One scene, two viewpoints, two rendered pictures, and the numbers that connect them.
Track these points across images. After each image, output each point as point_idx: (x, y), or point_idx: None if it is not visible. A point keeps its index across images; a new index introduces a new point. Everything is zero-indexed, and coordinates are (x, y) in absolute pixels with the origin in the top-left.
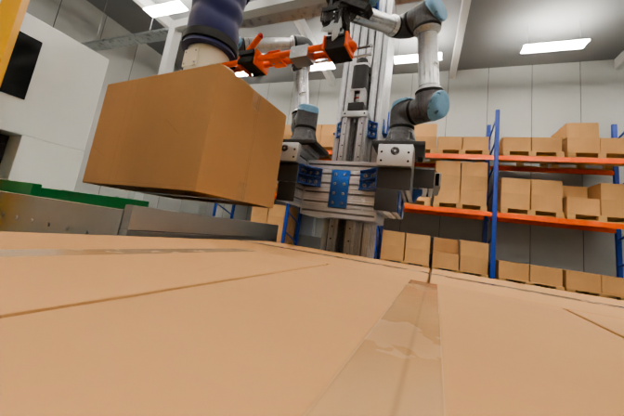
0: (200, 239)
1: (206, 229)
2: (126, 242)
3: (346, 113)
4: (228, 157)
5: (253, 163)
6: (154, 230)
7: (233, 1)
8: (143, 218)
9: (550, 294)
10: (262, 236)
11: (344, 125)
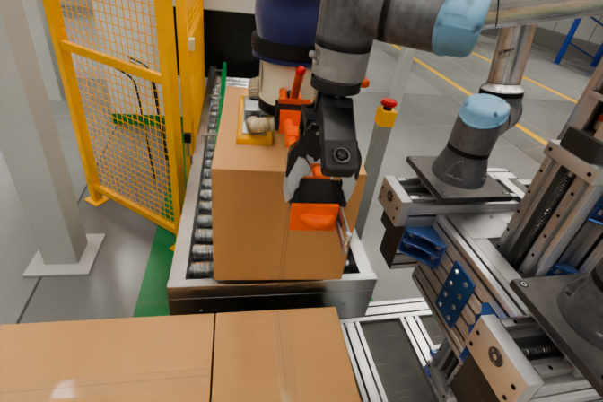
0: (218, 317)
1: (248, 292)
2: (117, 352)
3: (554, 152)
4: (249, 249)
5: (294, 246)
6: (191, 298)
7: None
8: (178, 292)
9: None
10: (341, 291)
11: (538, 176)
